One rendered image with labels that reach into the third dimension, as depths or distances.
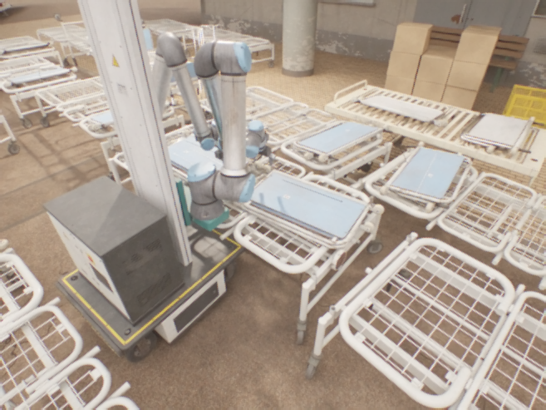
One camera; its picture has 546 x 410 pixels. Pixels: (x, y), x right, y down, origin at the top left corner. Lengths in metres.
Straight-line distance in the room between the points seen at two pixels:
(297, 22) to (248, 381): 5.54
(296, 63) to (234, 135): 4.97
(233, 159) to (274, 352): 1.12
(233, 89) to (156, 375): 1.54
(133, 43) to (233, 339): 1.60
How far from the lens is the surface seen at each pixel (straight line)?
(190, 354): 2.08
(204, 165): 1.70
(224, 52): 1.47
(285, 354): 2.02
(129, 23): 1.42
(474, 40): 4.95
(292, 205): 2.03
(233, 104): 1.49
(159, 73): 2.04
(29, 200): 3.77
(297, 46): 6.35
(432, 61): 5.05
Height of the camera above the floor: 1.80
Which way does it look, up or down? 38 degrees down
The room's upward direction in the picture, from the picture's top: straight up
